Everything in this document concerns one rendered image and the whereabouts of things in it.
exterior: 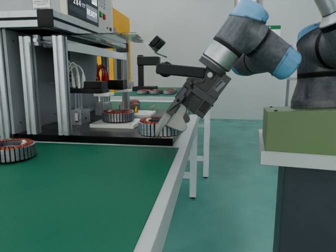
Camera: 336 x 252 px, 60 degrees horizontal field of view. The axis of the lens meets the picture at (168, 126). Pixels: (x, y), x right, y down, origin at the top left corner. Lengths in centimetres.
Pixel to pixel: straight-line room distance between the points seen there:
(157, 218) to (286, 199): 57
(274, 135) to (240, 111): 559
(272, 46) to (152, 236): 48
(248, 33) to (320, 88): 31
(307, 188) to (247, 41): 46
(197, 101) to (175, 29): 576
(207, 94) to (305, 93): 34
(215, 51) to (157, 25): 584
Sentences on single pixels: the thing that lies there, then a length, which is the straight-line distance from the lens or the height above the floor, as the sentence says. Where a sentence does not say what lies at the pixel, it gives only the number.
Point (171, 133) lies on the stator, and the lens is 67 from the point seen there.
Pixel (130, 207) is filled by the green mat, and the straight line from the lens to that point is 45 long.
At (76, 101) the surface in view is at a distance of 106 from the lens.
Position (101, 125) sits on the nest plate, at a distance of 98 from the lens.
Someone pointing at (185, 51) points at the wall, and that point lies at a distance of 634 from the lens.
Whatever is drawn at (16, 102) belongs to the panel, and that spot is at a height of 86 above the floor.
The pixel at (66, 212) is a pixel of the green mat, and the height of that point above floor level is 75.
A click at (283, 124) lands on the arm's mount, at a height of 82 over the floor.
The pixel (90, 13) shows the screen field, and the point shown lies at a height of 117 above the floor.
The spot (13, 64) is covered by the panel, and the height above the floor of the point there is 97.
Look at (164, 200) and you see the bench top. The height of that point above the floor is 75.
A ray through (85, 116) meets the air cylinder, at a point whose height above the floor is 80.
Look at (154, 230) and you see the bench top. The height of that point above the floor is 75.
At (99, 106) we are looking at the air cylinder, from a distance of 128.
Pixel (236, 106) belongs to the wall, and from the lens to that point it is 635.
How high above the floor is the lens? 94
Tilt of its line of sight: 10 degrees down
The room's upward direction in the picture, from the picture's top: straight up
